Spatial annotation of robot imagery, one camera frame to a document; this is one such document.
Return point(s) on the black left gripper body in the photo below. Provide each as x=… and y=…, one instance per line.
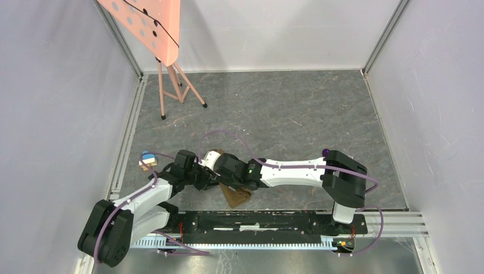
x=198, y=176

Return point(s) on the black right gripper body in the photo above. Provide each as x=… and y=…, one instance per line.
x=233, y=183

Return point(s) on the brown cloth napkin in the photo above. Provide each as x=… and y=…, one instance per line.
x=234, y=197

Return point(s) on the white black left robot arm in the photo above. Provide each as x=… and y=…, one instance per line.
x=113, y=227

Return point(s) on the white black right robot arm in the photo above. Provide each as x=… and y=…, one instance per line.
x=343, y=178

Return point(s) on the blue white wooden block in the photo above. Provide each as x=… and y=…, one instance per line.
x=147, y=160

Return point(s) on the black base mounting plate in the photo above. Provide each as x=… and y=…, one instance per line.
x=260, y=227

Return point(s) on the pink music stand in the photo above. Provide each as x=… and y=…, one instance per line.
x=156, y=24

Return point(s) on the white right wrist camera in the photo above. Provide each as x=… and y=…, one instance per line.
x=210, y=158

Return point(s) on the aluminium frame rail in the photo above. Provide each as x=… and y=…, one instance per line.
x=119, y=167

